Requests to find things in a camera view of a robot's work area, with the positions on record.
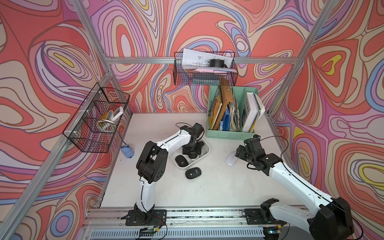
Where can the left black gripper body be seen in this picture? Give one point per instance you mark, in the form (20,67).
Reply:
(194,148)

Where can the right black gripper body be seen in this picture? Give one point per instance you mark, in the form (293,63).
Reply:
(243,155)

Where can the white plastic storage box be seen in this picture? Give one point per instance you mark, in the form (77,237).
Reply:
(205,151)

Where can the black mouse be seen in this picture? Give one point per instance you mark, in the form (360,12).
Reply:
(193,173)
(181,161)

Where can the white mouse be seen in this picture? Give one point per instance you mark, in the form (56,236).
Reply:
(231,159)

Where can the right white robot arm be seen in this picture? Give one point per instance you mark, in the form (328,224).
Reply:
(326,217)

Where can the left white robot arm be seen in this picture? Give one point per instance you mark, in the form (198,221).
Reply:
(152,162)

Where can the green file organizer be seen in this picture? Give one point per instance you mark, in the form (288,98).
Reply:
(240,95)

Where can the white book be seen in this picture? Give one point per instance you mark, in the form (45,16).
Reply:
(252,112)

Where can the brown folder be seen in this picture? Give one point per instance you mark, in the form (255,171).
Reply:
(227,97)

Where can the blue pencil case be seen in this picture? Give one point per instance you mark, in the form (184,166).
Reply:
(127,151)

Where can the white item in basket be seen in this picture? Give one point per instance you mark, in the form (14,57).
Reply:
(117,114)

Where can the white papers in basket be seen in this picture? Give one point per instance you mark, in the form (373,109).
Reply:
(199,61)

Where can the black tape roll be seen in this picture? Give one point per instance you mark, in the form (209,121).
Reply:
(217,63)

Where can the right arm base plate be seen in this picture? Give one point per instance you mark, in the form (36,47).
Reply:
(258,217)

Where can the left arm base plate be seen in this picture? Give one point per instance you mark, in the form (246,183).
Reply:
(139,218)

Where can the back wire basket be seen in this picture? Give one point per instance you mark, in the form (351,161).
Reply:
(190,77)

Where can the wire basket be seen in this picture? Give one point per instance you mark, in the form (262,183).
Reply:
(190,77)
(91,130)

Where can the left wire basket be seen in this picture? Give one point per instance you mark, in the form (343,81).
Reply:
(91,130)

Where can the front aluminium rail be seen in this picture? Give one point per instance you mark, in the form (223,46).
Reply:
(190,223)

